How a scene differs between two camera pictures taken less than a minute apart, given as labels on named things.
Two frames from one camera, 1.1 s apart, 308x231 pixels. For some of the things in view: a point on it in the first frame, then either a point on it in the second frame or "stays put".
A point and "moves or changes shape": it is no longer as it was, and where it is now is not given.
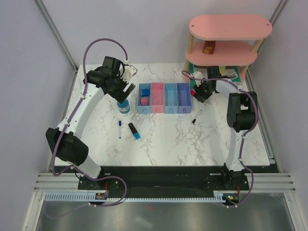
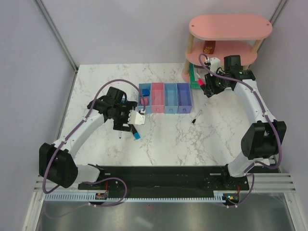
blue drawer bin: (171, 96) stays put
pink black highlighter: (193, 92) moves or changes shape
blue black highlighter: (136, 134) stays put
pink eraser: (144, 101) stays put
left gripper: (121, 96) → (118, 125)
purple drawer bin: (184, 98) stays put
